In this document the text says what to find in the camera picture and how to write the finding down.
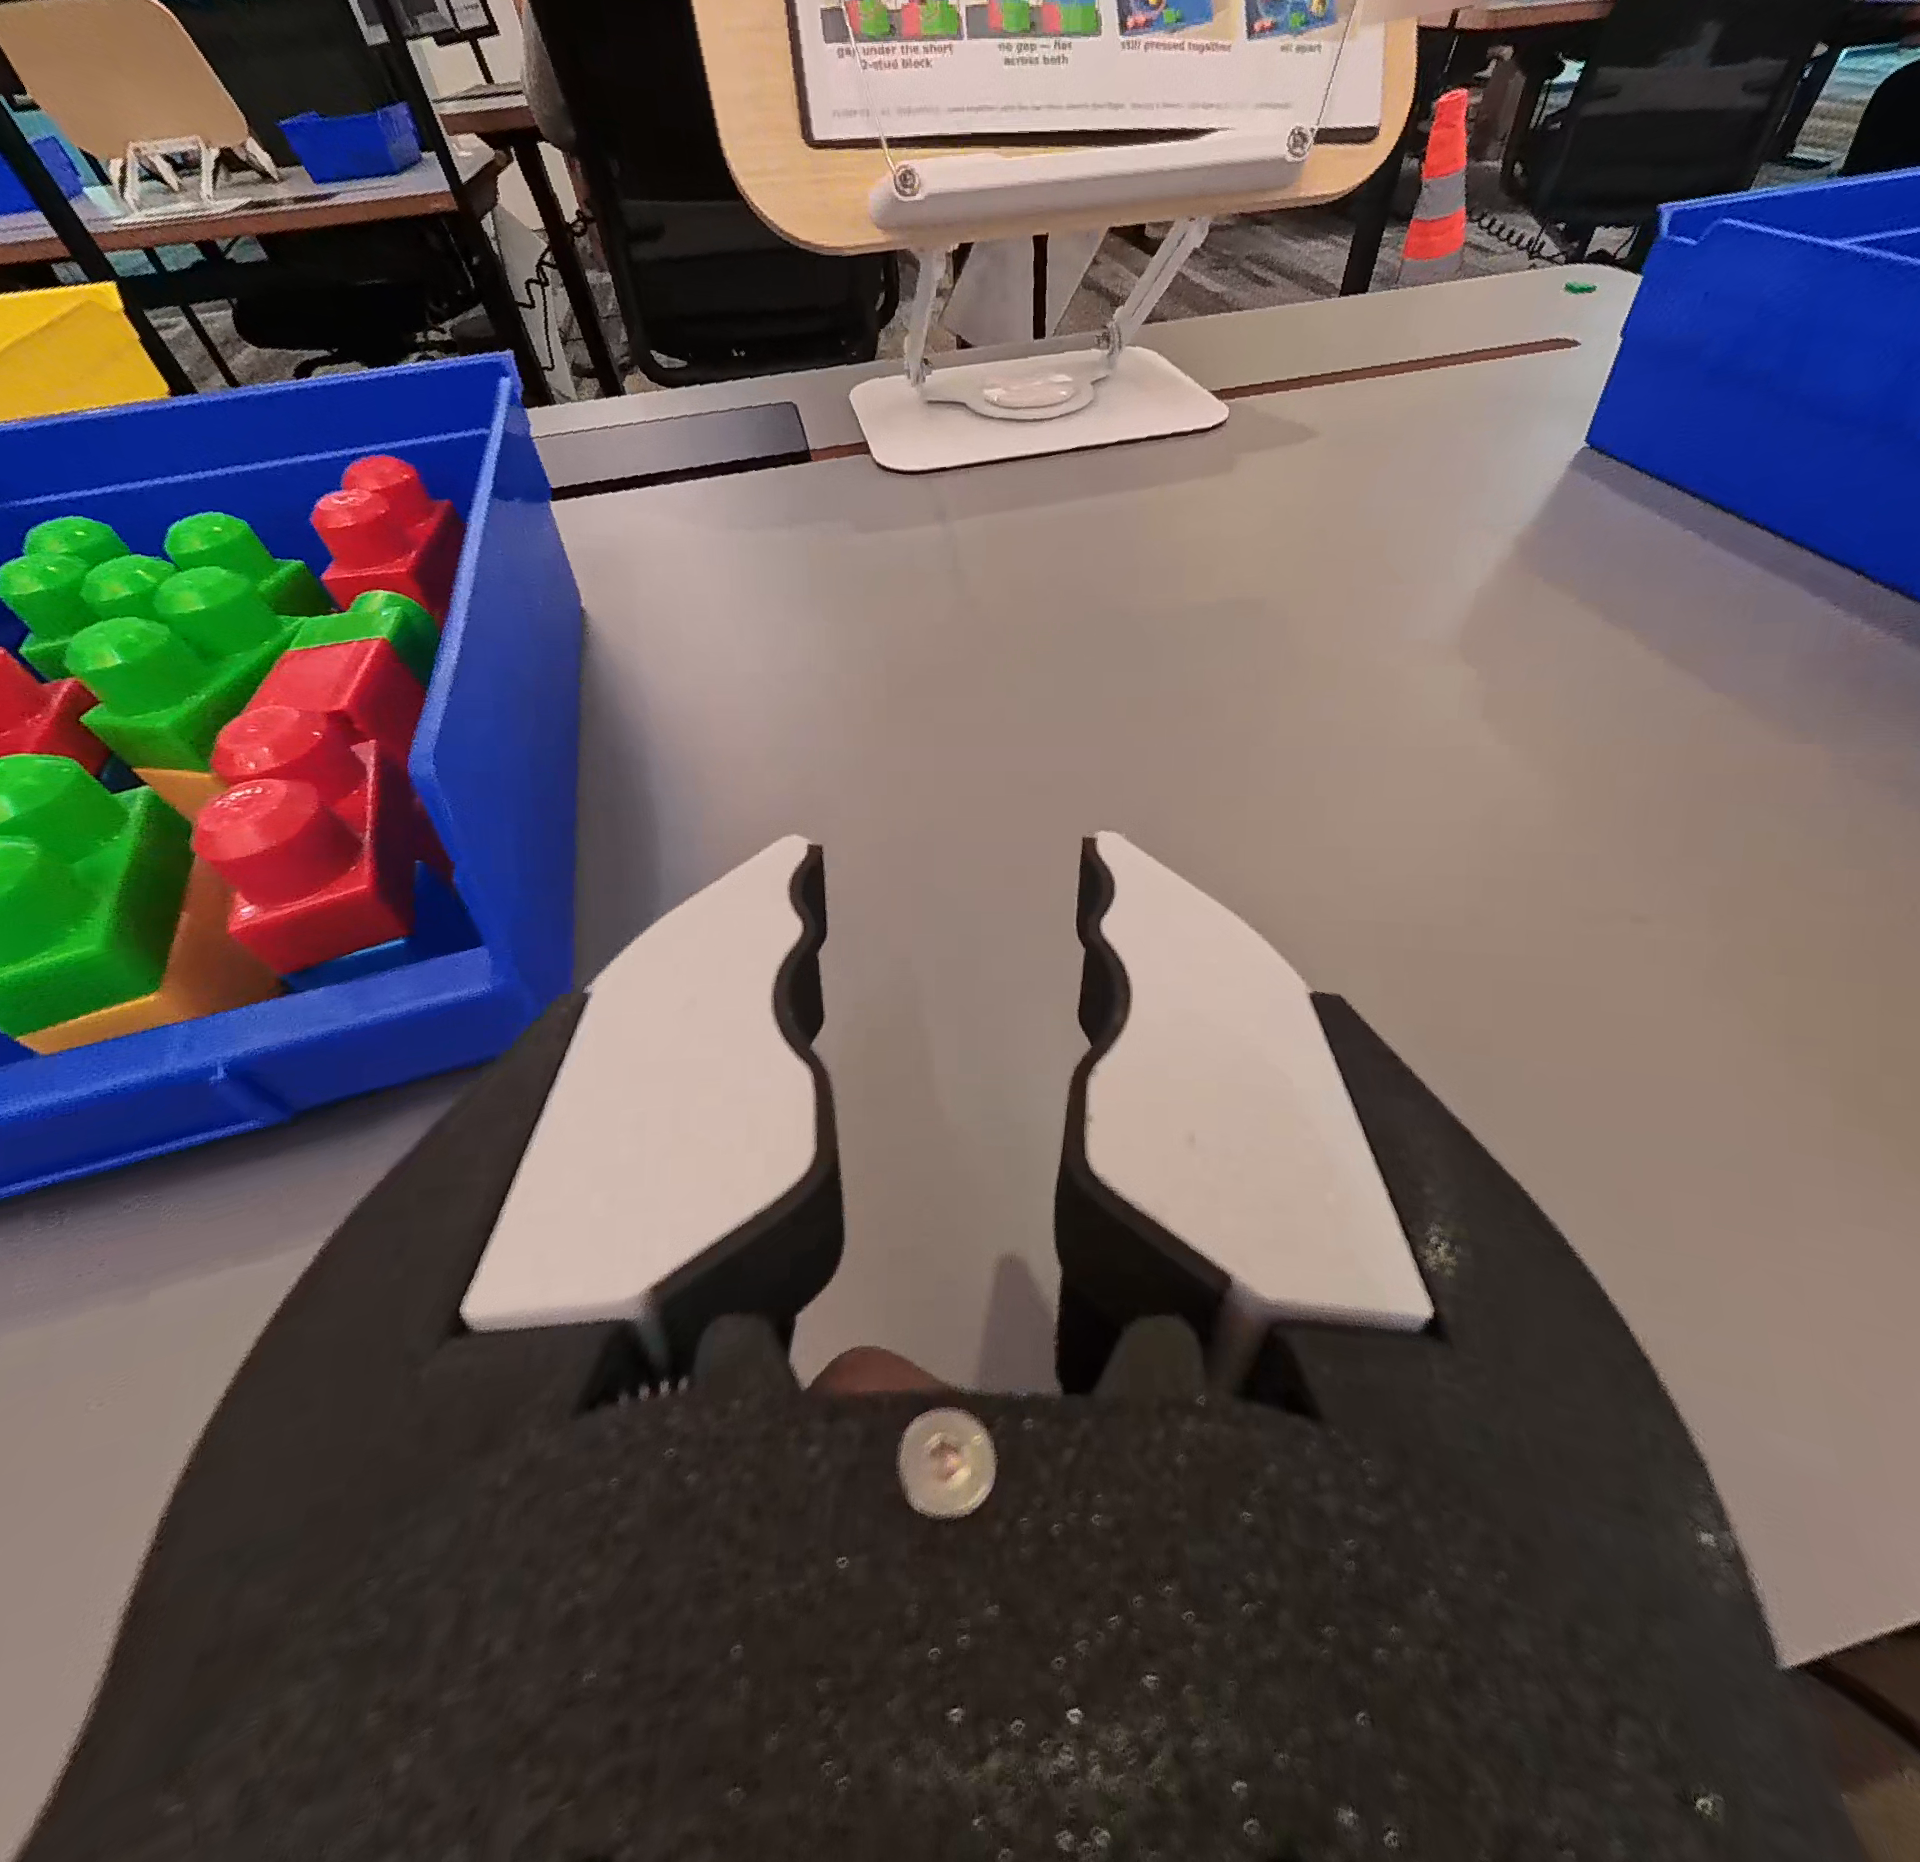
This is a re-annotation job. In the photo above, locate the white document stand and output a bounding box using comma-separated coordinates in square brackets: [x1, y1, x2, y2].
[849, 129, 1325, 476]

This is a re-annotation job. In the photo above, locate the yellow plastic bin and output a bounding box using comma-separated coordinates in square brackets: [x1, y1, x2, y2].
[0, 284, 178, 425]

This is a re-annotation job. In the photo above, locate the printed instruction sheet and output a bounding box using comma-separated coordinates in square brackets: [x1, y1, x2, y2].
[787, 0, 1387, 149]

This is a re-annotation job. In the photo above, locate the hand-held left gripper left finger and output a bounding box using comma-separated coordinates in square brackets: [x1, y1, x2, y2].
[459, 837, 846, 1339]

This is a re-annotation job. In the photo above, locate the orange traffic cone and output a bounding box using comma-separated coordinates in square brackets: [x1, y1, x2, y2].
[1398, 86, 1476, 267]

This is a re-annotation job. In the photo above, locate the tan moulded chair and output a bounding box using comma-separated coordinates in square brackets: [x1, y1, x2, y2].
[0, 0, 263, 214]

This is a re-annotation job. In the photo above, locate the blue plastic bin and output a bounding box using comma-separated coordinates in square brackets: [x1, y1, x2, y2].
[0, 357, 587, 1198]
[1591, 169, 1920, 605]

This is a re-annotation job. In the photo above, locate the black office chair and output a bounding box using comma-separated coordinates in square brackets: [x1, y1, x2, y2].
[1511, 0, 1867, 251]

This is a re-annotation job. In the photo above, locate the small blue tray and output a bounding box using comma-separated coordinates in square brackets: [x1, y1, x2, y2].
[278, 103, 425, 189]

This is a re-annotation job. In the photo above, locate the wooden clipboard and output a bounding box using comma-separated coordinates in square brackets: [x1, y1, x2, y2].
[682, 0, 1419, 259]

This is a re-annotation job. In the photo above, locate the pile of colourful toy blocks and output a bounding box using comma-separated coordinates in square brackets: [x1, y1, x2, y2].
[0, 454, 470, 1057]

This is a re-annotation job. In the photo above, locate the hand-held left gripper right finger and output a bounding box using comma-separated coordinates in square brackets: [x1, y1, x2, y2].
[1057, 831, 1435, 1339]

